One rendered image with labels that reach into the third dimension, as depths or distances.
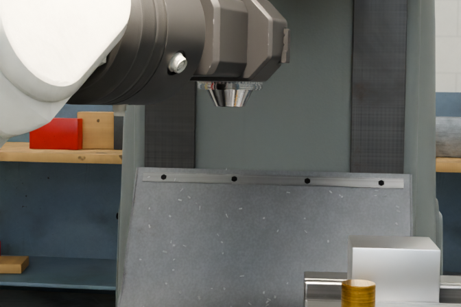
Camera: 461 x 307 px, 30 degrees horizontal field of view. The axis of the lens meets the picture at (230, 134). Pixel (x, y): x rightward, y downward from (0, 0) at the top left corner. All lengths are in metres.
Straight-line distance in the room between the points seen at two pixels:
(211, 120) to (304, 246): 0.18
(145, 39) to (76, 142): 4.00
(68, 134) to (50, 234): 0.89
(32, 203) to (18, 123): 4.82
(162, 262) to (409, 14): 0.39
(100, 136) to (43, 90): 4.15
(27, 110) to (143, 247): 0.64
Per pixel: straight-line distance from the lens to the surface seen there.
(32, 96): 0.36
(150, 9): 0.46
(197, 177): 1.00
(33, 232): 5.20
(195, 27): 0.50
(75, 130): 4.45
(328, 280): 0.66
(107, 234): 5.07
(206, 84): 0.61
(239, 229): 0.97
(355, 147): 0.99
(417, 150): 1.01
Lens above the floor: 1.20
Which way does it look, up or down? 3 degrees down
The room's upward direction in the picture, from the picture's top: 1 degrees clockwise
